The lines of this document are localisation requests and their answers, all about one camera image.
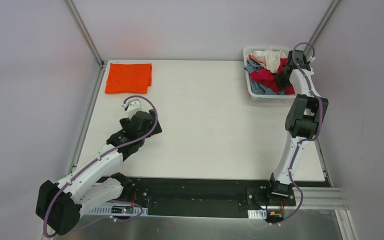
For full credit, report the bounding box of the right white cable duct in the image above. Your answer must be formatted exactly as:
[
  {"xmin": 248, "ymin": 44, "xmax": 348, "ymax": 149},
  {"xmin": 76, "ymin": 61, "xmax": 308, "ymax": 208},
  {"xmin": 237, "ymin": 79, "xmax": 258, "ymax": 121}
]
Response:
[{"xmin": 247, "ymin": 209, "xmax": 267, "ymax": 220}]

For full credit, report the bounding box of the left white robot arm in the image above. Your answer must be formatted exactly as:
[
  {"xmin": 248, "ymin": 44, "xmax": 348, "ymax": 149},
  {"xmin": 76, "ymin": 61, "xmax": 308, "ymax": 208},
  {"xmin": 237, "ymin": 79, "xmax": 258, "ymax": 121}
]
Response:
[{"xmin": 35, "ymin": 109, "xmax": 162, "ymax": 238}]

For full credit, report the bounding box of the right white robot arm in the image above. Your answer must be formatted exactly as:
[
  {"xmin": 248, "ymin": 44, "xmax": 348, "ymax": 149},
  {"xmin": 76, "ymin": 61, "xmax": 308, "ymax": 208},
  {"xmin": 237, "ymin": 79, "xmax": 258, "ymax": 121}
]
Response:
[{"xmin": 263, "ymin": 49, "xmax": 329, "ymax": 205}]

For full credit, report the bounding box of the folded orange t shirt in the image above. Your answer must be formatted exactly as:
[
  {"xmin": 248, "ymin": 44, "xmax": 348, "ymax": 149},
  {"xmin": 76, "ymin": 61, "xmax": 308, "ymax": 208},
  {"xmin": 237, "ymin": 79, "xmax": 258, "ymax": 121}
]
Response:
[{"xmin": 104, "ymin": 63, "xmax": 153, "ymax": 94}]

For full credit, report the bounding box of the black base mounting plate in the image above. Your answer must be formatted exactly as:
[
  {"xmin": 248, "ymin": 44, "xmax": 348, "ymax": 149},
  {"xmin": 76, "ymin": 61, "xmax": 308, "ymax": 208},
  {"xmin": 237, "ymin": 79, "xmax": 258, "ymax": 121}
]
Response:
[{"xmin": 94, "ymin": 176, "xmax": 332, "ymax": 220}]

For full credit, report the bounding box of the grey blue t shirt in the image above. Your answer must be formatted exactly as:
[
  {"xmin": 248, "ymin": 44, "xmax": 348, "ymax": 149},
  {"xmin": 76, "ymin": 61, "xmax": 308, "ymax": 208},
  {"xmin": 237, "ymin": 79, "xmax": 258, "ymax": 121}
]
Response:
[{"xmin": 244, "ymin": 60, "xmax": 285, "ymax": 95}]

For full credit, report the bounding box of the aluminium frame rail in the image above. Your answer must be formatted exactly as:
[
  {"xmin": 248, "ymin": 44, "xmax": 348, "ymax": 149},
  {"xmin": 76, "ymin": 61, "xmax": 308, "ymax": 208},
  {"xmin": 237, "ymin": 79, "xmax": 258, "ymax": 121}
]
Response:
[
  {"xmin": 308, "ymin": 0, "xmax": 342, "ymax": 47},
  {"xmin": 64, "ymin": 0, "xmax": 105, "ymax": 173}
]

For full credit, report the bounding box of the white cable duct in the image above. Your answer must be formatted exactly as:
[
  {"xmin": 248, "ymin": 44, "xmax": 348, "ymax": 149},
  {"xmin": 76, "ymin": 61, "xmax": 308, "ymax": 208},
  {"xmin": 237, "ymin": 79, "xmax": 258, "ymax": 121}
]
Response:
[
  {"xmin": 247, "ymin": 209, "xmax": 267, "ymax": 220},
  {"xmin": 86, "ymin": 204, "xmax": 148, "ymax": 217}
]

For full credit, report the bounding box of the left white cable duct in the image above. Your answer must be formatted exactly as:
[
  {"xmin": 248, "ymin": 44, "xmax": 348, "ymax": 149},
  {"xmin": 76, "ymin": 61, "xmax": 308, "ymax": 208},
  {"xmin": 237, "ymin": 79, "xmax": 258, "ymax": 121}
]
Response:
[{"xmin": 86, "ymin": 204, "xmax": 148, "ymax": 217}]

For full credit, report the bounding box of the light pink t shirt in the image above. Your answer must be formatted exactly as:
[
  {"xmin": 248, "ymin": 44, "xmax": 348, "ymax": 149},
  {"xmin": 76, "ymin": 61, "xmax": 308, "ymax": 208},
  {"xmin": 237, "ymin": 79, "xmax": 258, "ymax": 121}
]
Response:
[{"xmin": 247, "ymin": 52, "xmax": 266, "ymax": 68}]

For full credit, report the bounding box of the left aluminium frame rail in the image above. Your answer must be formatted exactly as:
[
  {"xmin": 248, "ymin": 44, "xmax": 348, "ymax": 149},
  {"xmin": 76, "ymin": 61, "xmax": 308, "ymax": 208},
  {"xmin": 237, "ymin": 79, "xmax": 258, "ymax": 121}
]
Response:
[{"xmin": 64, "ymin": 0, "xmax": 105, "ymax": 173}]

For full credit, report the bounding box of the cream white t shirt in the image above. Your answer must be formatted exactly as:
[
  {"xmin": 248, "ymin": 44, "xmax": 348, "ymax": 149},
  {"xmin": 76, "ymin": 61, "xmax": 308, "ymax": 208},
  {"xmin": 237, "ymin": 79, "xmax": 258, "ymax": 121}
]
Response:
[{"xmin": 252, "ymin": 49, "xmax": 287, "ymax": 74}]

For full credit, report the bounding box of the right aluminium frame rail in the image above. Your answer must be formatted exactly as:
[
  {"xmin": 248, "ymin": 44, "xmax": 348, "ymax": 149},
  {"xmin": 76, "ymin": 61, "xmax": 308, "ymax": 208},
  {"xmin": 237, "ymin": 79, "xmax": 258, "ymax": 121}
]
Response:
[{"xmin": 308, "ymin": 0, "xmax": 342, "ymax": 47}]

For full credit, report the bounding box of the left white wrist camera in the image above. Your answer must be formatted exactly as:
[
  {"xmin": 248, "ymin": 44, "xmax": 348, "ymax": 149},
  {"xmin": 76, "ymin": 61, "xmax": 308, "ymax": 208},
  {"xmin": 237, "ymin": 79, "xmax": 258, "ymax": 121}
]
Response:
[{"xmin": 122, "ymin": 99, "xmax": 142, "ymax": 119}]

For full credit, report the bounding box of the crimson red t shirt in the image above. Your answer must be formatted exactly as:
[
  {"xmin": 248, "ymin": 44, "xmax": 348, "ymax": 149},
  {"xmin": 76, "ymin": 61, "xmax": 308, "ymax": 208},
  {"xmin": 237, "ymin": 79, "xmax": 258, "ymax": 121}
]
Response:
[{"xmin": 249, "ymin": 58, "xmax": 295, "ymax": 95}]

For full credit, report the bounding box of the white plastic laundry basket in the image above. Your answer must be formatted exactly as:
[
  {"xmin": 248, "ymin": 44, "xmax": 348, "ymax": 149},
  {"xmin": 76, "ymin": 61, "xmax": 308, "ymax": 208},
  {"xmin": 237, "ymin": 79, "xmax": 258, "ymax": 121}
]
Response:
[{"xmin": 242, "ymin": 44, "xmax": 295, "ymax": 103}]

